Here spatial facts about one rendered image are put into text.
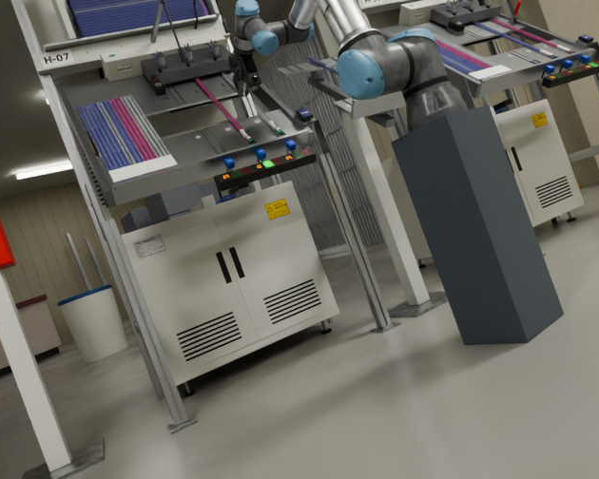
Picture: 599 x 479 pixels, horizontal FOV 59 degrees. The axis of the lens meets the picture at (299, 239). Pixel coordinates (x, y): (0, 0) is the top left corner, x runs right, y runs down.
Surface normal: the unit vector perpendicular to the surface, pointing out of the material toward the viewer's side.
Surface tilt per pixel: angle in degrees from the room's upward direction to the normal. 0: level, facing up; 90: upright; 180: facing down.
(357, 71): 97
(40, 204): 90
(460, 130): 90
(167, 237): 90
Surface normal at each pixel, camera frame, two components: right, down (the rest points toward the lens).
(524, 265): 0.55, -0.19
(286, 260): 0.35, -0.12
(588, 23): -0.76, 0.29
